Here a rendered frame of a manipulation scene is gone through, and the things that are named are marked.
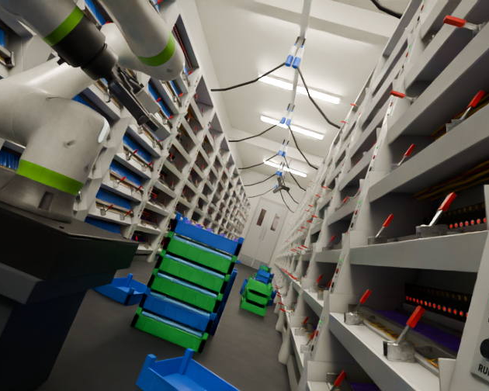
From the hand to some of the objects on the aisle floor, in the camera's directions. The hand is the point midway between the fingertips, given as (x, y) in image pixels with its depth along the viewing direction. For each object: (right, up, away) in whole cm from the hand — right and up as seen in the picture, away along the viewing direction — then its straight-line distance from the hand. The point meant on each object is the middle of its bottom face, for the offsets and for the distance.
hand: (158, 120), depth 80 cm
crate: (-40, -70, +87) cm, 119 cm away
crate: (-10, -77, +56) cm, 95 cm away
